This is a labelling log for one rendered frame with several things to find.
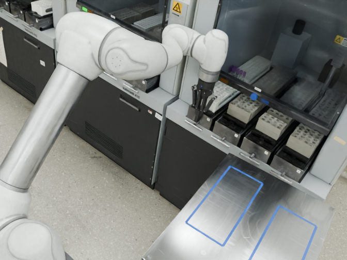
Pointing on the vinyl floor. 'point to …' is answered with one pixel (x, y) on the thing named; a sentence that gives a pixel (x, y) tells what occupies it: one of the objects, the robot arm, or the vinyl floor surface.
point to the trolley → (245, 220)
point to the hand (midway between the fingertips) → (198, 114)
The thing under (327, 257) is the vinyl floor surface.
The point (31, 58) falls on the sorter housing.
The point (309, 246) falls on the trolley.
